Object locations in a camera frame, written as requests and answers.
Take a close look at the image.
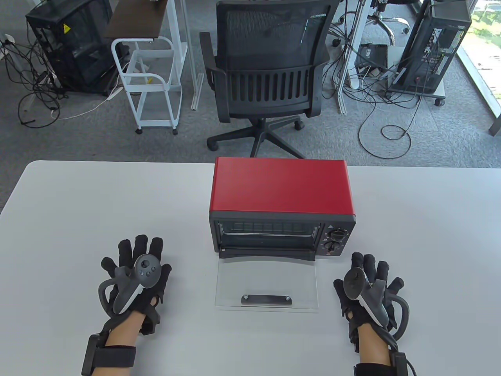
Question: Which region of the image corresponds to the brown top white desk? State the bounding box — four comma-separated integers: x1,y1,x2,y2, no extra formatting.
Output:
103,0,205,112

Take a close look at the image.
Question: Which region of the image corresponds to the chrome chair base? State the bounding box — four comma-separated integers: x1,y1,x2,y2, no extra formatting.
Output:
331,0,411,47

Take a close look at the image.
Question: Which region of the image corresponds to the black open computer tower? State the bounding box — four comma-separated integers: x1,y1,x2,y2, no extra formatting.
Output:
387,0,472,107

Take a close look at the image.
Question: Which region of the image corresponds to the person's right hand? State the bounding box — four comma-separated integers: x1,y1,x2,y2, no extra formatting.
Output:
333,251,410,346

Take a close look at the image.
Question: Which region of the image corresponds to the black box on floor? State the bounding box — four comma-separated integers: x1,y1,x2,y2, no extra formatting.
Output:
357,43,389,72

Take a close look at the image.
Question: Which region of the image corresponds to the white power strip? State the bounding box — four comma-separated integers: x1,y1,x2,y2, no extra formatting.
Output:
0,34,17,61

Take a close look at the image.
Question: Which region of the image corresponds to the person's right forearm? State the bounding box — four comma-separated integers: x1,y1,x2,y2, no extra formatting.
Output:
357,324,392,367

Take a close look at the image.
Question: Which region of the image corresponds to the person's left forearm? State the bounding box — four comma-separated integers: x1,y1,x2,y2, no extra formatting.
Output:
92,311,141,376

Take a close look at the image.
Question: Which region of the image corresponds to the grey controller on left glove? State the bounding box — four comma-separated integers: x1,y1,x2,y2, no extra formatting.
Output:
98,255,162,316

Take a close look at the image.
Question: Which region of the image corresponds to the black left wrist camera strap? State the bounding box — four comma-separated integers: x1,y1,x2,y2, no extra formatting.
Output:
81,333,137,376

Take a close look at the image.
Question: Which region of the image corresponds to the white rolling cart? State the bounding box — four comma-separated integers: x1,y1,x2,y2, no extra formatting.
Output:
111,37,183,136

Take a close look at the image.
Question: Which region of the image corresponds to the white floor cable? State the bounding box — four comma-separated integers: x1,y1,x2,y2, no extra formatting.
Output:
51,87,124,120

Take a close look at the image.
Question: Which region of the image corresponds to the black right wrist camera strap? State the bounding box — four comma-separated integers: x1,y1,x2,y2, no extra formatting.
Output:
353,351,416,376

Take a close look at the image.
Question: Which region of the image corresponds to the tangle of black cables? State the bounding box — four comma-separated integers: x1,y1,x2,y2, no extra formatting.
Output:
0,37,63,129

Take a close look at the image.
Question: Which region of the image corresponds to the black wrist camera strap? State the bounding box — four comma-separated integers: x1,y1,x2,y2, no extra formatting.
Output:
81,333,137,376
353,351,416,376

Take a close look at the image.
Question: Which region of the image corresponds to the white desk leg frame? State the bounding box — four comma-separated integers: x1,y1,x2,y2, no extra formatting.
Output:
336,0,373,116

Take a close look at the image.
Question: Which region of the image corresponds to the grey controller on glove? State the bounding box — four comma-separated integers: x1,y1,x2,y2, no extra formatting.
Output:
98,255,162,316
343,268,410,341

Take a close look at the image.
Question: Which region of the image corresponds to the black mesh computer case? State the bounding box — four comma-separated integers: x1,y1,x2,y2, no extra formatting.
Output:
25,0,119,96

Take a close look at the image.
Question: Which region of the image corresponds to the red toaster oven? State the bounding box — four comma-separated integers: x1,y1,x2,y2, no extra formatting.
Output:
208,157,357,313

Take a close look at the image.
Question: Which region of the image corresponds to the grey controller on right glove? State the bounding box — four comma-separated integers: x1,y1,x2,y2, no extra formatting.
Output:
343,268,410,341

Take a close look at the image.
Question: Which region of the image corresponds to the person's left hand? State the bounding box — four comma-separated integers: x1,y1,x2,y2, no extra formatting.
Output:
98,234,173,336

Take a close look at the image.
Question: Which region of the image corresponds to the black mesh office chair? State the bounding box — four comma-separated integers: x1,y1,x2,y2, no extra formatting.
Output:
199,0,340,159

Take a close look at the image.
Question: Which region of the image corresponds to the black looped floor cable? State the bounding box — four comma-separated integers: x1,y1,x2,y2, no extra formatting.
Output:
359,94,421,159

